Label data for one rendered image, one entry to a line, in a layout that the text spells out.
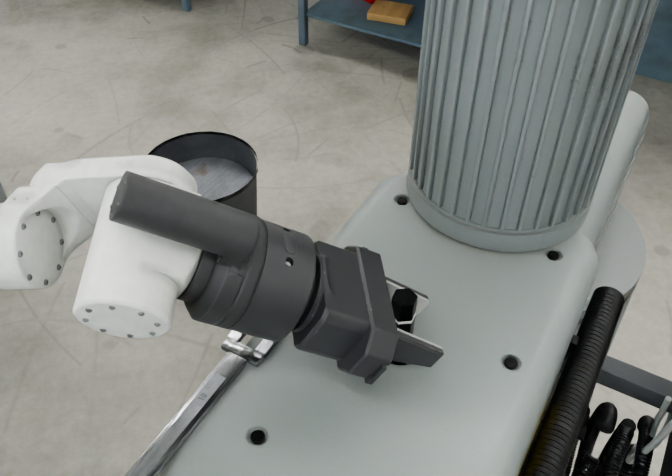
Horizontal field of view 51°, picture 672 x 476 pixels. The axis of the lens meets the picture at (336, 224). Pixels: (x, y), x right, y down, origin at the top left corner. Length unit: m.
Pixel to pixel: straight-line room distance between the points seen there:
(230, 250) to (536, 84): 0.29
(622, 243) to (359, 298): 0.81
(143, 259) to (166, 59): 4.53
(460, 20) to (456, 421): 0.33
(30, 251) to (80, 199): 0.05
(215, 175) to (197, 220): 2.60
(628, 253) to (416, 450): 0.78
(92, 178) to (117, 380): 2.53
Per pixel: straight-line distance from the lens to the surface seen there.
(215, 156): 3.17
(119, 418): 2.94
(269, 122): 4.26
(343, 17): 4.91
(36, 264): 0.56
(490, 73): 0.62
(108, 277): 0.48
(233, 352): 0.63
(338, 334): 0.54
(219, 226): 0.47
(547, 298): 0.70
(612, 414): 1.08
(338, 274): 0.56
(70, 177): 0.54
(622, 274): 1.25
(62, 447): 2.93
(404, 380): 0.62
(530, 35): 0.60
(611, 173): 1.12
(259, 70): 4.78
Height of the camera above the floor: 2.39
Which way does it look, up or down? 42 degrees down
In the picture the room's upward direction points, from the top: 1 degrees clockwise
